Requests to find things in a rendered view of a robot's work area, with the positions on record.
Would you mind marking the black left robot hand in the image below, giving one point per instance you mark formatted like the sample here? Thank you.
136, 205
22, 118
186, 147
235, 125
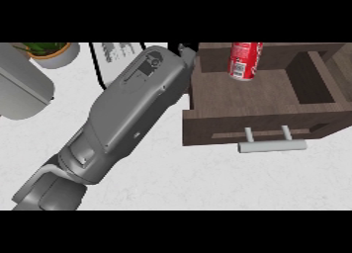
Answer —
176, 45

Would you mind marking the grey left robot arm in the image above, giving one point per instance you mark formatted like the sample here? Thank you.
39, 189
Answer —
129, 108

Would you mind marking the red soda can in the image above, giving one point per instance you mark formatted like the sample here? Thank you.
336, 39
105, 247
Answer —
244, 61

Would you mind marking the brown wooden drawer box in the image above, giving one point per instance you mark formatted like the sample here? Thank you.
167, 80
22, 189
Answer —
241, 92

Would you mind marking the brown wooden drawer front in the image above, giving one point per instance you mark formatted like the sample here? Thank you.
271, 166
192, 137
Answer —
222, 126

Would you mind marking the black framed white picture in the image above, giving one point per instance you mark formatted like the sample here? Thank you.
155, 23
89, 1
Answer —
116, 54

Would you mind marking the white plant pot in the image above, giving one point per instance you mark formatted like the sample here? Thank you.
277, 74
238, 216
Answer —
61, 59

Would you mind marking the green plant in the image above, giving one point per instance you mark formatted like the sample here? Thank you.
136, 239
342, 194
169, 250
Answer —
45, 47

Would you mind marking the pale grey rounded appliance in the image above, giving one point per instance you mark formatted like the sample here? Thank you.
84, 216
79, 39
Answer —
15, 89

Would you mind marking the brown wooden cabinet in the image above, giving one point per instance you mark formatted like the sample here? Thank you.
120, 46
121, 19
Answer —
349, 70

